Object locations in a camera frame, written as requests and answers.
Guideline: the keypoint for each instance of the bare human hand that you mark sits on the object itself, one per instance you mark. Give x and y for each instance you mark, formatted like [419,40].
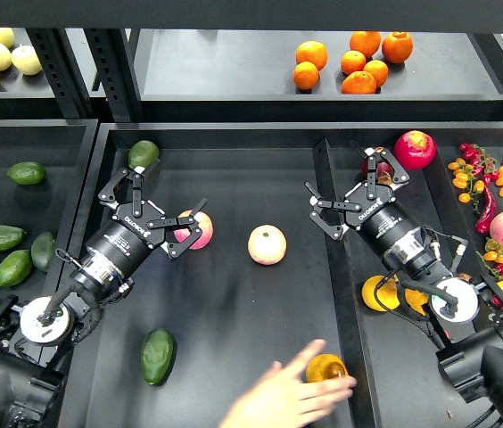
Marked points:
[281,399]

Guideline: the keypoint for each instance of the black centre tray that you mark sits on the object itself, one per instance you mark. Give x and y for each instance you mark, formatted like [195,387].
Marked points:
[230,316]

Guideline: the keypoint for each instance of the black left tray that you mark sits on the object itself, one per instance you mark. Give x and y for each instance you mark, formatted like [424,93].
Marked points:
[64,149]

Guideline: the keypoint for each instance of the orange front bottom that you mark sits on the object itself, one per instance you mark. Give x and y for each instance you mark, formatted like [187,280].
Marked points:
[359,83]

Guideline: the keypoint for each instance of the upper cherry tomato bunch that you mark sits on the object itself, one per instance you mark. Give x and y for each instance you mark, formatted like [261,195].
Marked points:
[474,172]

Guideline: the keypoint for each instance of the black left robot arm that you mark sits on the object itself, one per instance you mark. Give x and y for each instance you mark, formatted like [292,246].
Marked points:
[38,336]

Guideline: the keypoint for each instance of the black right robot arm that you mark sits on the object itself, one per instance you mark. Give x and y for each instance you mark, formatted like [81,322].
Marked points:
[463,319]

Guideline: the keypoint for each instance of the orange far left bottom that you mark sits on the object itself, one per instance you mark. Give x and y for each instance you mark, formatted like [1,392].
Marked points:
[305,75]

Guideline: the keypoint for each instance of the orange top right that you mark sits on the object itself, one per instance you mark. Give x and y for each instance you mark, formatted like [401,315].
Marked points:
[397,47]

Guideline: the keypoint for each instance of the dark red small apple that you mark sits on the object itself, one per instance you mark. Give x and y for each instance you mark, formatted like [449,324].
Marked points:
[383,168]

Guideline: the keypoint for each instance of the orange centre small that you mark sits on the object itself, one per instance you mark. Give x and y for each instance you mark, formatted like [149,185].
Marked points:
[352,61]

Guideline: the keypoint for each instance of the pale yellow pear top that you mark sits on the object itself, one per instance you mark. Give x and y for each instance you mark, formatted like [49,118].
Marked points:
[7,37]

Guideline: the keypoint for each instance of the orange far left top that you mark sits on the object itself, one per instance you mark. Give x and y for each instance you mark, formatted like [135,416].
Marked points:
[312,51]

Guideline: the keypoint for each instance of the green avocado upper left tray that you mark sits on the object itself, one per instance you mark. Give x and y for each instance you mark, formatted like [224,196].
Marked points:
[27,173]

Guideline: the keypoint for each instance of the big red apple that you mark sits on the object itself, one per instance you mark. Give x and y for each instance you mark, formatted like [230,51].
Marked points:
[415,150]

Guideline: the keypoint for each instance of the green avocado at tray wall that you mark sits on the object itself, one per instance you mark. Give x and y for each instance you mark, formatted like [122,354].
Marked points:
[42,251]

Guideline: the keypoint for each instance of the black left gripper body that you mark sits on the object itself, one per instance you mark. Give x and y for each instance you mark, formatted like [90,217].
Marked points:
[127,240]

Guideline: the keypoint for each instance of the orange right middle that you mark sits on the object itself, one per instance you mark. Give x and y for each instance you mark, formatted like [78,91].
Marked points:
[379,70]

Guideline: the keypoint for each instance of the orange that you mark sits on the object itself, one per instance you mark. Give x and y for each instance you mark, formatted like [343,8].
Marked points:
[312,51]
[397,47]
[379,70]
[305,75]
[366,42]
[359,83]

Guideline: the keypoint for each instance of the pale pink apple centre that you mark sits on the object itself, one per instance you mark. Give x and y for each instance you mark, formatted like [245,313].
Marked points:
[267,245]

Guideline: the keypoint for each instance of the black shelf frame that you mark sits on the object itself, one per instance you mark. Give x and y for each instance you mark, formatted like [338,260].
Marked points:
[471,17]

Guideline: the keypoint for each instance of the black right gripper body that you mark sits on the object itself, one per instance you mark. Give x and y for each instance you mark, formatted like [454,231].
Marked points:
[382,223]

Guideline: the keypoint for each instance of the light green avocado left tray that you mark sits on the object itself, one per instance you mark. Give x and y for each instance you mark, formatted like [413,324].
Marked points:
[15,268]

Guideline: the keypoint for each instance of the red chili pepper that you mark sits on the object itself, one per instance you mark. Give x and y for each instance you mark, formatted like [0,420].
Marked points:
[482,226]

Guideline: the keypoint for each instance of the green avocado at tray corner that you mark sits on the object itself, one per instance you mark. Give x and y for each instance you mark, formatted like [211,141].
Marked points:
[142,154]

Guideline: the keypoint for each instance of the black tray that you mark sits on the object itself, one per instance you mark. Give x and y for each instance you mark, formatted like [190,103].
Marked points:
[64,149]
[230,316]

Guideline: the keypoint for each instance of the orange top middle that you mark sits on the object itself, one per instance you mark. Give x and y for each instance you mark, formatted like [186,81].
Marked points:
[366,42]

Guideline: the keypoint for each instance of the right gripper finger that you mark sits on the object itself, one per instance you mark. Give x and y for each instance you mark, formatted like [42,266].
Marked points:
[399,178]
[347,211]

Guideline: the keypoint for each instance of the pale yellow pear right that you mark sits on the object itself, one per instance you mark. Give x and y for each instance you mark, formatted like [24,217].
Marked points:
[25,60]

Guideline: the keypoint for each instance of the dark green avocado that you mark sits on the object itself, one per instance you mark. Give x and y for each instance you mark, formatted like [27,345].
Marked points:
[156,355]

